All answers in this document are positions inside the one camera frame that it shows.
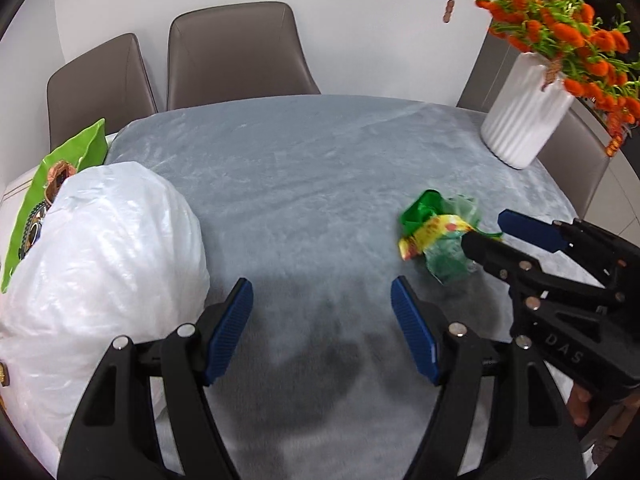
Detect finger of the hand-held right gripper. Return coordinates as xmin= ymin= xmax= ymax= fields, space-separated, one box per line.
xmin=497 ymin=209 xmax=640 ymax=291
xmin=460 ymin=232 xmax=621 ymax=311

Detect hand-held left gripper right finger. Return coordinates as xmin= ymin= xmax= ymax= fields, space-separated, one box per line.
xmin=390 ymin=275 xmax=586 ymax=480

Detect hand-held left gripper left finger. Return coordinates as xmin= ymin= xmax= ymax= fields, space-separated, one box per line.
xmin=57 ymin=277 xmax=254 ymax=480

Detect green plastic wrapper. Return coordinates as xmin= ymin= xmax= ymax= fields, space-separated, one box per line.
xmin=397 ymin=189 xmax=503 ymax=286

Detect white plastic bag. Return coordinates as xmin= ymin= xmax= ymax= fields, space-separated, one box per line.
xmin=0 ymin=161 xmax=210 ymax=461

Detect lime green snack bag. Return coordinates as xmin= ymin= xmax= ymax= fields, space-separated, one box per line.
xmin=0 ymin=118 xmax=107 ymax=293

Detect person's right hand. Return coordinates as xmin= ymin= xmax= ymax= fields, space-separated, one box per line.
xmin=566 ymin=382 xmax=640 ymax=456

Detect taupe dining chair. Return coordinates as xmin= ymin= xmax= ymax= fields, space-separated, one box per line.
xmin=456 ymin=35 xmax=523 ymax=114
xmin=46 ymin=33 xmax=159 ymax=153
xmin=166 ymin=2 xmax=321 ymax=111
xmin=539 ymin=105 xmax=617 ymax=221

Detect white ribbed vase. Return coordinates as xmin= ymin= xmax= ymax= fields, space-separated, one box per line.
xmin=480 ymin=52 xmax=576 ymax=170

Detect orange artificial flowers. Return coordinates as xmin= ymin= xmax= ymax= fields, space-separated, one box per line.
xmin=462 ymin=0 xmax=640 ymax=157

